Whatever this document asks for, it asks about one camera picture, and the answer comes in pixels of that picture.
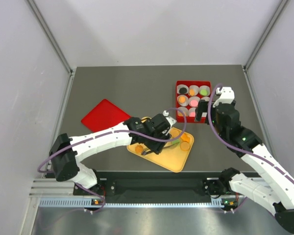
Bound tan round biscuit top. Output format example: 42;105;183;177
170;128;180;138

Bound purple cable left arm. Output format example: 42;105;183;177
37;107;187;213

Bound orange swirl cookie left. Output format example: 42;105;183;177
135;145;144;154

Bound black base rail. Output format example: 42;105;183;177
74;178;230;202

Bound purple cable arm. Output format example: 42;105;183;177
37;107;187;213
208;84;294;191

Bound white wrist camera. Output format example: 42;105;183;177
162;110;176;135
213;87;235;107

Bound black round cookie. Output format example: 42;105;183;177
179;87;188;94

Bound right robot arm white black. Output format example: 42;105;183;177
196;100;294;234

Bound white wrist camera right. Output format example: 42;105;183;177
213;87;235;107

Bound tan round biscuit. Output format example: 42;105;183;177
180;141;191;151
170;128;180;138

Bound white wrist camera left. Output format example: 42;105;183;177
162;110;176;135

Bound small tan round cookie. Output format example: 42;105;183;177
177;95;186;104

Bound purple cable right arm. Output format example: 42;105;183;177
208;84;294;191

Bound tan round biscuit right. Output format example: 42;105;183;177
180;141;191;151

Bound yellow tray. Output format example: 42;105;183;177
126;127;195;173

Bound orange flower cookie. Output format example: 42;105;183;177
189;89;196;96

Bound red cookie box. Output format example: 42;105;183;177
175;80;213;124

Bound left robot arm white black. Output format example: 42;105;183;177
49;114;176;194

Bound orange fish cookie right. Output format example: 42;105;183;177
180;133;190;142

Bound red box lid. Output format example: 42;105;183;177
81;99;131;132

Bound green round cookie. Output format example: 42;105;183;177
171;139;180;145
199;89;209;96

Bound metal tongs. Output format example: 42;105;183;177
141;142;179;156

